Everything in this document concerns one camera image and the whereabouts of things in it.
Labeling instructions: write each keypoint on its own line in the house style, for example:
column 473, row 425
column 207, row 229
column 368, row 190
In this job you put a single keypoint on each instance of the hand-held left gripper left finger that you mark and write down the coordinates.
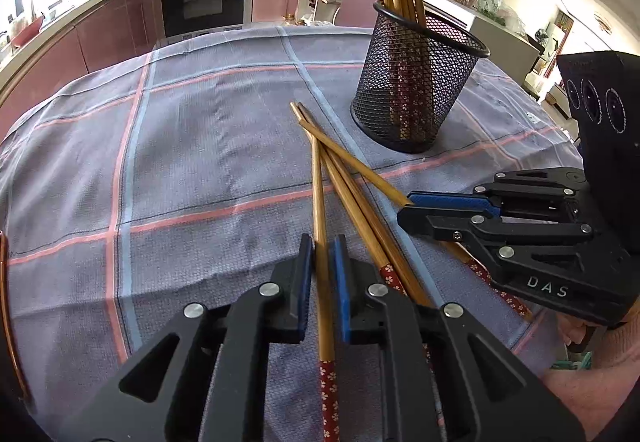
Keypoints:
column 305, row 292

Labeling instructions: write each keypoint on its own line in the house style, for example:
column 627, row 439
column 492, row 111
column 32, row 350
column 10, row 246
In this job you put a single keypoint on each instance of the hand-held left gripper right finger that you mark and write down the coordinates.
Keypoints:
column 341, row 292

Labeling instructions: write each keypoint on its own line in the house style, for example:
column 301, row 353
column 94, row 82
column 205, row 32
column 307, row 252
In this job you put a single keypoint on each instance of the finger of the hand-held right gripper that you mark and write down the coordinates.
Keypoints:
column 450, row 199
column 450, row 227

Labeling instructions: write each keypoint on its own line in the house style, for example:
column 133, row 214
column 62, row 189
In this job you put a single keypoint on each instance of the red-patterned wooden chopstick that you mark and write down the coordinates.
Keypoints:
column 387, row 247
column 360, row 161
column 320, row 222

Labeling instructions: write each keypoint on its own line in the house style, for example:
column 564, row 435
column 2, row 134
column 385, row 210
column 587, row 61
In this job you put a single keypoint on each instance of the pair of bamboo chopsticks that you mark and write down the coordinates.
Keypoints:
column 345, row 202

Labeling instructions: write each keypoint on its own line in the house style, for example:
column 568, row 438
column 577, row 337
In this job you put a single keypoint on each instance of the black mesh holder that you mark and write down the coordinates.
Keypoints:
column 375, row 86

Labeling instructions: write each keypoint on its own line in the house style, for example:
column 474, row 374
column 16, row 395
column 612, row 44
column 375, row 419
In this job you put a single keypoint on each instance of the person's right hand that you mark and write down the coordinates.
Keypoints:
column 600, row 387

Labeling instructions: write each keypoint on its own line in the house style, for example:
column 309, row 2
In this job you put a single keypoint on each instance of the grey checked tablecloth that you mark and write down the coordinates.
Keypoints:
column 200, row 146

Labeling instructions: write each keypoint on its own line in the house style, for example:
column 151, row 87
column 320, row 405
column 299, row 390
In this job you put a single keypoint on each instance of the bag of green vegetables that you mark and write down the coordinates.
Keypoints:
column 500, row 11

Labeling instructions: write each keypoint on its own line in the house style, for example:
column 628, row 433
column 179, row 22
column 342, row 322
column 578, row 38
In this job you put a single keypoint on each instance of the pink base cabinets by window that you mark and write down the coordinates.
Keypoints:
column 90, row 41

